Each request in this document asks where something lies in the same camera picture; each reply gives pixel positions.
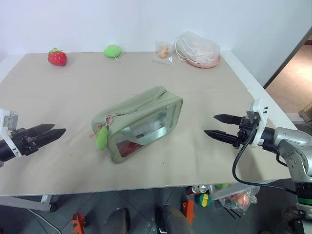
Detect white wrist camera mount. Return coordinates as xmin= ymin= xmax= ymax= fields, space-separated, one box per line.
xmin=245 ymin=98 xmax=268 ymax=149
xmin=0 ymin=108 xmax=20 ymax=157

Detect red plush strawberry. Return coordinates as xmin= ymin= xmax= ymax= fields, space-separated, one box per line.
xmin=47 ymin=47 xmax=68 ymax=67

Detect wooden box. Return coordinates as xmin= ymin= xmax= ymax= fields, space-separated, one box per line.
xmin=298 ymin=101 xmax=312 ymax=120

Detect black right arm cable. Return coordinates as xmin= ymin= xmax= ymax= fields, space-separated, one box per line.
xmin=232 ymin=128 xmax=299 ymax=195

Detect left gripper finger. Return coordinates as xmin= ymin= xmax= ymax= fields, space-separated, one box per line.
xmin=35 ymin=128 xmax=67 ymax=149
xmin=26 ymin=123 xmax=56 ymax=138

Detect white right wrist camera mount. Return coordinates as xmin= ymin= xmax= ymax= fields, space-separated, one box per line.
xmin=245 ymin=98 xmax=268 ymax=149

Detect metal drink cans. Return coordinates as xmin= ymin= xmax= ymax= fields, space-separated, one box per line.
xmin=191 ymin=184 xmax=211 ymax=195

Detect white table frame leg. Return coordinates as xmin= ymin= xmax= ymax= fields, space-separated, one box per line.
xmin=0 ymin=195 xmax=54 ymax=212

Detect green yellow toy ball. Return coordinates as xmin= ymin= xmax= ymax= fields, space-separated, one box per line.
xmin=195 ymin=193 xmax=212 ymax=208

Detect orange black tool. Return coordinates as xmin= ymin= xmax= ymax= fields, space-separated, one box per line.
xmin=181 ymin=186 xmax=196 ymax=225
xmin=71 ymin=212 xmax=86 ymax=234

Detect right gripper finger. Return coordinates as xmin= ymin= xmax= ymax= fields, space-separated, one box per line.
xmin=204 ymin=129 xmax=239 ymax=145
xmin=213 ymin=113 xmax=242 ymax=126

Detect clear snack bag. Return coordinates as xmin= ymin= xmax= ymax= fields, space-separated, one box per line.
xmin=152 ymin=40 xmax=175 ymax=65

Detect green plush fruit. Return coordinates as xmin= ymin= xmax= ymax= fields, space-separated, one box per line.
xmin=103 ymin=44 xmax=123 ymax=62

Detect clear bag of toy fruit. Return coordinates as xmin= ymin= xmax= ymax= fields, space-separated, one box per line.
xmin=217 ymin=187 xmax=259 ymax=215

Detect green plush charm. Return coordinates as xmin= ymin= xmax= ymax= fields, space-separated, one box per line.
xmin=95 ymin=125 xmax=110 ymax=150

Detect pink plate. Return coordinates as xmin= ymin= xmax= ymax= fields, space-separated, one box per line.
xmin=187 ymin=54 xmax=222 ymax=69

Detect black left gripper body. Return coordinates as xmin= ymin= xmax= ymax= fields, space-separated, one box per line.
xmin=10 ymin=127 xmax=40 ymax=157

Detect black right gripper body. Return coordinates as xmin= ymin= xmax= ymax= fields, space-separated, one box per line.
xmin=234 ymin=114 xmax=259 ymax=149

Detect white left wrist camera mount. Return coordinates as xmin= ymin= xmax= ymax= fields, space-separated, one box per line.
xmin=0 ymin=108 xmax=20 ymax=157

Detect dark rounded shape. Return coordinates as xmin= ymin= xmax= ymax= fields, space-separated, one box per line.
xmin=103 ymin=207 xmax=131 ymax=234
xmin=156 ymin=204 xmax=194 ymax=234

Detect green transparent pouch bag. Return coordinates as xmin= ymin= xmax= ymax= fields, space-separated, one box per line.
xmin=91 ymin=85 xmax=184 ymax=165

